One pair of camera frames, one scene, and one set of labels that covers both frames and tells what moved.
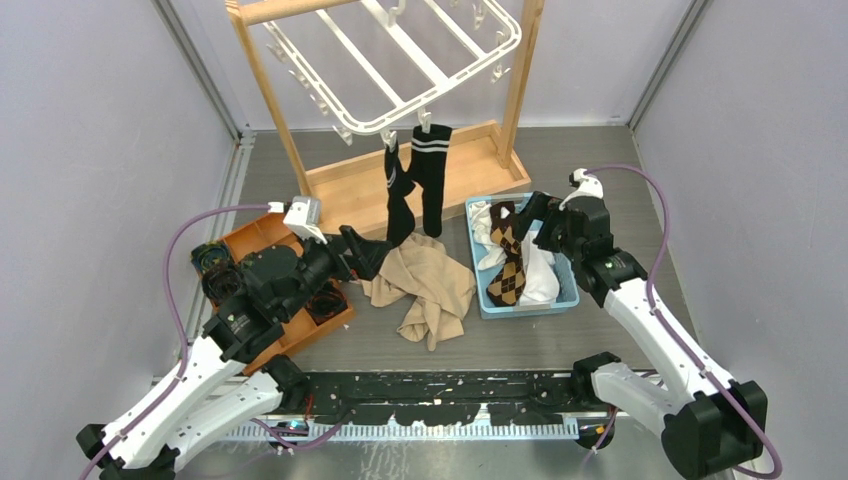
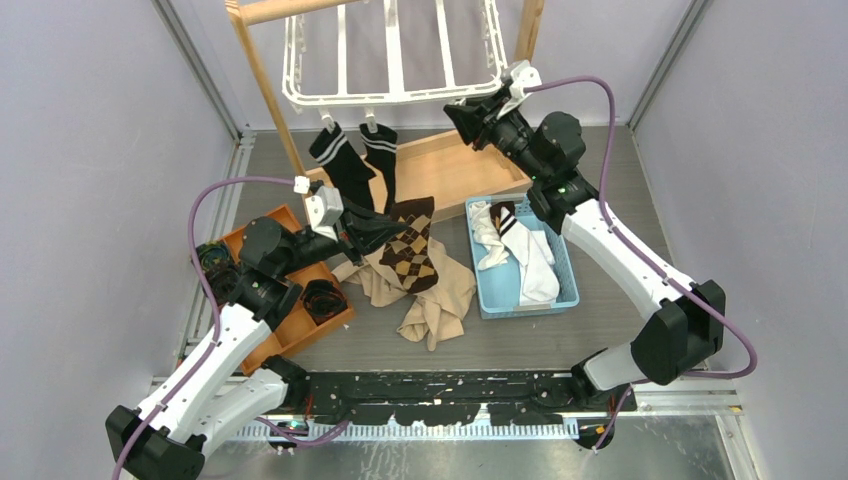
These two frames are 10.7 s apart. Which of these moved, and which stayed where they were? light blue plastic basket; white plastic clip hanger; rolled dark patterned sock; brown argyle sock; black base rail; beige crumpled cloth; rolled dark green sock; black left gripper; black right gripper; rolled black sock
Moved: white plastic clip hanger; black left gripper; black right gripper; brown argyle sock
Stayed: beige crumpled cloth; light blue plastic basket; rolled dark green sock; rolled dark patterned sock; black base rail; rolled black sock
